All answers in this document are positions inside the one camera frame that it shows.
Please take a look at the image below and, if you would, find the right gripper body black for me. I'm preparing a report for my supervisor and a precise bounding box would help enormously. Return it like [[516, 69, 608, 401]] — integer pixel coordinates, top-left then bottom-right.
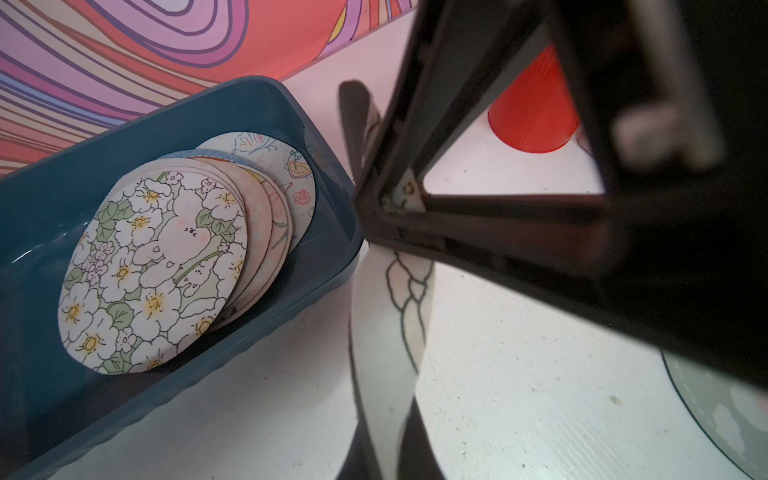
[[539, 0, 768, 385]]

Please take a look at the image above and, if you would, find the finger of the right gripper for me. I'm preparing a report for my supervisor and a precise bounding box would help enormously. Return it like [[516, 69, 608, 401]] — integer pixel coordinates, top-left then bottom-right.
[[352, 1, 612, 282]]

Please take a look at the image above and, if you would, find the white green animal coaster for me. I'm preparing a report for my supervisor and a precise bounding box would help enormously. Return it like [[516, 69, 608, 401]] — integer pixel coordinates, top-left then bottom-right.
[[349, 101, 436, 480]]

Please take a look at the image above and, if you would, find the blue denim bear car coaster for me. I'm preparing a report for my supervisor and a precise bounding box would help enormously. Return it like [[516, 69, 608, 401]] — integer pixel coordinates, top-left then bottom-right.
[[161, 149, 261, 172]]

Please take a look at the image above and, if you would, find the white floral green coaster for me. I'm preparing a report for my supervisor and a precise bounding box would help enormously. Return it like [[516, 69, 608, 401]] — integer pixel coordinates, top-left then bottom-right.
[[57, 168, 249, 375]]

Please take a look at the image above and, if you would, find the white butterfly star coaster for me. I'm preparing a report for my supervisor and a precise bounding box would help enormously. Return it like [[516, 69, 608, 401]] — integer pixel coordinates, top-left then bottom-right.
[[198, 132, 317, 251]]

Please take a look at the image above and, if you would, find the pale pink unicorn coaster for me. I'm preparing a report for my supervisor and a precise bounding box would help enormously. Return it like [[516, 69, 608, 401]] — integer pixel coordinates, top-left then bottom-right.
[[198, 156, 272, 308]]

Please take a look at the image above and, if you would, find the teal plastic storage box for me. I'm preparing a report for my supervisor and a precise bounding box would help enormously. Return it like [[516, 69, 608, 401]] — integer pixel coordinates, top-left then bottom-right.
[[1, 76, 362, 479]]

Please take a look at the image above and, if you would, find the red cup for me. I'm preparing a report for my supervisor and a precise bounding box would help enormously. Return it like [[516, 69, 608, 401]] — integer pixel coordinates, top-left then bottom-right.
[[488, 45, 580, 154]]

